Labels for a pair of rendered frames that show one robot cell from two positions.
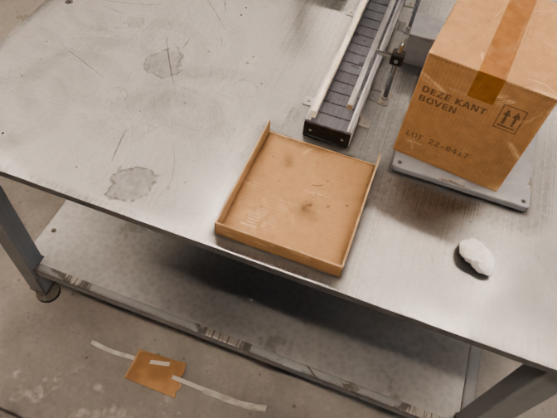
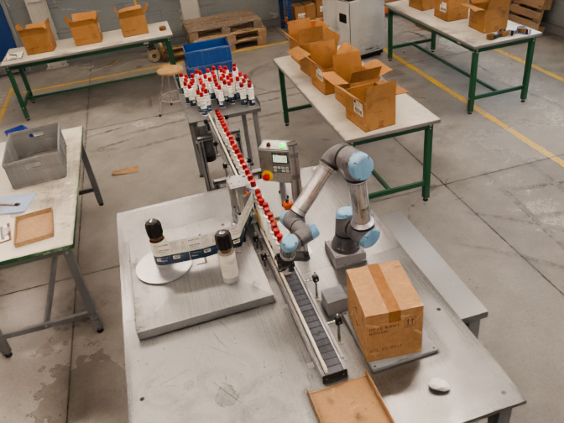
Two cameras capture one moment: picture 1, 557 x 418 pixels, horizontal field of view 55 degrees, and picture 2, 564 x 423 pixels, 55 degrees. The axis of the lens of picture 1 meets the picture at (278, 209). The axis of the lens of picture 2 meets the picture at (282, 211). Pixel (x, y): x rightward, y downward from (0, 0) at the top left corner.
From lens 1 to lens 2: 1.24 m
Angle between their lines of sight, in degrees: 28
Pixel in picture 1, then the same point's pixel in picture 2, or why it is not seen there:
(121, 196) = not seen: outside the picture
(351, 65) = (315, 335)
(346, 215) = (376, 406)
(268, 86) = (285, 371)
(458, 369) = not seen: outside the picture
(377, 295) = not seen: outside the picture
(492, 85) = (397, 314)
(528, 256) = (455, 370)
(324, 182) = (353, 399)
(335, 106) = (328, 360)
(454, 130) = (390, 338)
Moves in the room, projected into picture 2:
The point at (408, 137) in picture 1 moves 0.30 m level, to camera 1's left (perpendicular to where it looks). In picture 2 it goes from (372, 352) to (311, 387)
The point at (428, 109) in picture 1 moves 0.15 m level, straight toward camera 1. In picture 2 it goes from (375, 336) to (389, 365)
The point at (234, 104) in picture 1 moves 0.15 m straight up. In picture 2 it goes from (279, 391) to (275, 368)
